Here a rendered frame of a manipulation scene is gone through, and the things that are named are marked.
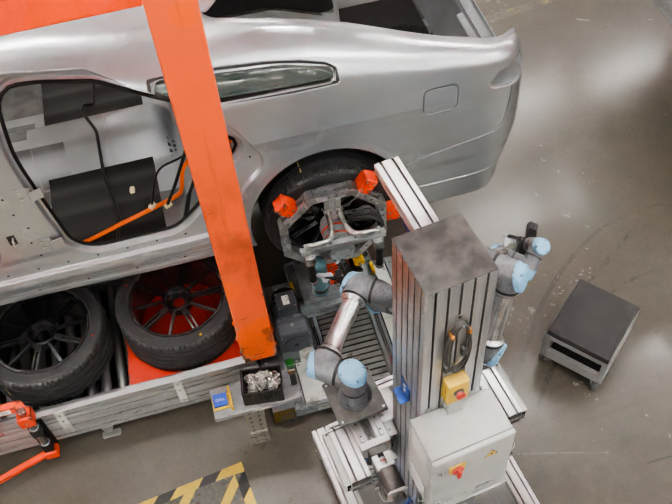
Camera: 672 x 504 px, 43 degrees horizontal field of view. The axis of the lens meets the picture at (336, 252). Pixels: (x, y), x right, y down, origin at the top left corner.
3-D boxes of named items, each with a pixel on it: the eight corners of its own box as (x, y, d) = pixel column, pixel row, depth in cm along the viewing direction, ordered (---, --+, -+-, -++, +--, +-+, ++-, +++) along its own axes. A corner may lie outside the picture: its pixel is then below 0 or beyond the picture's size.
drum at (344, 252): (345, 225, 433) (344, 207, 422) (356, 257, 420) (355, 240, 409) (318, 232, 431) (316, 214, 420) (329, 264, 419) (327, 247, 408)
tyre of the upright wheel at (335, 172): (387, 129, 424) (257, 146, 409) (401, 162, 410) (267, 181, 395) (371, 217, 475) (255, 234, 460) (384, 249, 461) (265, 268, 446)
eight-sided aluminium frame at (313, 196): (383, 240, 451) (382, 171, 408) (387, 249, 447) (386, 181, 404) (284, 265, 445) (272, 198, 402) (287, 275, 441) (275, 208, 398)
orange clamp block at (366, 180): (364, 183, 413) (374, 171, 408) (369, 195, 409) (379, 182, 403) (352, 181, 409) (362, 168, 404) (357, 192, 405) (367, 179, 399)
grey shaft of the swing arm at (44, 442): (62, 445, 448) (29, 402, 408) (62, 455, 444) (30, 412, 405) (45, 450, 447) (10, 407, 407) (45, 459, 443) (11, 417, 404)
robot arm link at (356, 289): (333, 380, 351) (379, 273, 377) (300, 368, 355) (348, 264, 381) (335, 391, 361) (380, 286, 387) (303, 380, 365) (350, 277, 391)
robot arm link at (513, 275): (473, 344, 373) (501, 246, 340) (504, 359, 367) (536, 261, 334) (461, 359, 364) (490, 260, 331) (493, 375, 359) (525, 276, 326)
